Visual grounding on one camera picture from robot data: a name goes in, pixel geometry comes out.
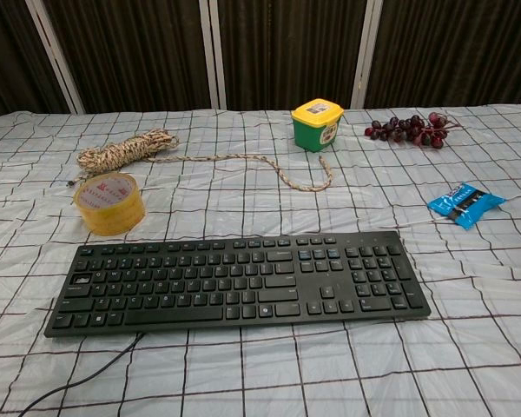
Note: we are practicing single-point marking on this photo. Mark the black computer keyboard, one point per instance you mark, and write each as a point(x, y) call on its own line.
point(208, 286)

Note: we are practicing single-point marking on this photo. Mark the green tub with yellow lid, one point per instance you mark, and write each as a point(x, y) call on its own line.
point(316, 130)

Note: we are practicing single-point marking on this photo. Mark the yellow packing tape roll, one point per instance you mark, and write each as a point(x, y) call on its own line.
point(111, 203)

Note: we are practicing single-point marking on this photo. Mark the dark red grape bunch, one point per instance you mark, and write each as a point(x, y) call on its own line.
point(399, 129)

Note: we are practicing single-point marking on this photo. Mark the light blue checked tablecloth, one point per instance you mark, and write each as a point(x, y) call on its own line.
point(260, 373)

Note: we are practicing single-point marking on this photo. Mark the blue snack packet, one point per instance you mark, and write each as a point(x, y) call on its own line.
point(465, 203)

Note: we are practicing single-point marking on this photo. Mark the black folding screen with frame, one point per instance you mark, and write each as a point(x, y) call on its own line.
point(282, 48)

